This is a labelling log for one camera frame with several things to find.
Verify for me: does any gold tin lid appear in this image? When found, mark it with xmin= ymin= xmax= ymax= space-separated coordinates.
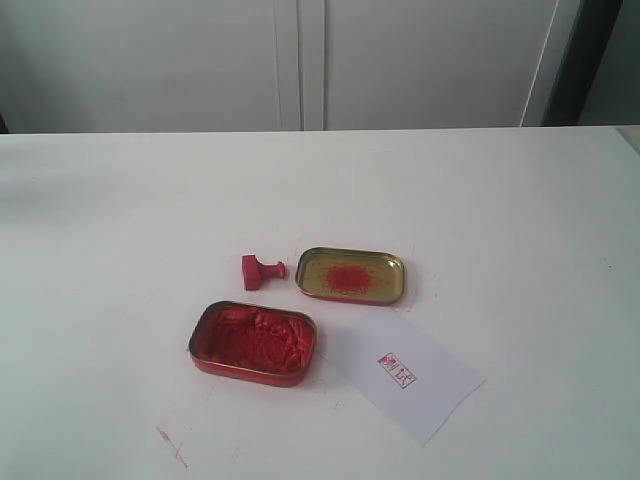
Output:
xmin=295 ymin=247 xmax=406 ymax=306

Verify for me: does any red plastic stamp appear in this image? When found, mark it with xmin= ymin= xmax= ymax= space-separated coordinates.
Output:
xmin=241 ymin=255 xmax=287 ymax=291

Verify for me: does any red ink tin base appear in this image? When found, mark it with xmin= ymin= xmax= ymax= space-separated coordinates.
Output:
xmin=188 ymin=301 xmax=317 ymax=387

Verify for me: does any dark vertical post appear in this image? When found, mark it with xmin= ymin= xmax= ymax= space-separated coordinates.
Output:
xmin=541 ymin=0 xmax=624 ymax=127

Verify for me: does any white cabinet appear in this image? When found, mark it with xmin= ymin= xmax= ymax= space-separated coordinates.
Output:
xmin=1 ymin=1 xmax=580 ymax=133

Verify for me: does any white paper sheet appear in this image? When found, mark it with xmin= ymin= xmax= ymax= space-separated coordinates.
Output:
xmin=320 ymin=309 xmax=485 ymax=446

